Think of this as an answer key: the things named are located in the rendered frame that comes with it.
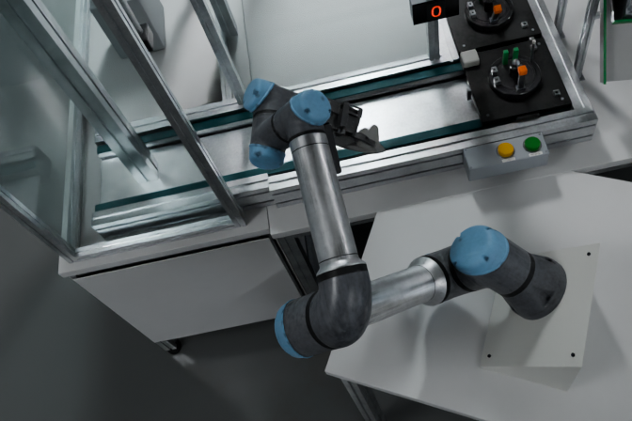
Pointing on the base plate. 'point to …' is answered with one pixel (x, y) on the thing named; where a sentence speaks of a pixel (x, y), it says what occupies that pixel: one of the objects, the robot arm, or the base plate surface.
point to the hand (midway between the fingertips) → (379, 152)
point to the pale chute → (613, 44)
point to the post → (433, 39)
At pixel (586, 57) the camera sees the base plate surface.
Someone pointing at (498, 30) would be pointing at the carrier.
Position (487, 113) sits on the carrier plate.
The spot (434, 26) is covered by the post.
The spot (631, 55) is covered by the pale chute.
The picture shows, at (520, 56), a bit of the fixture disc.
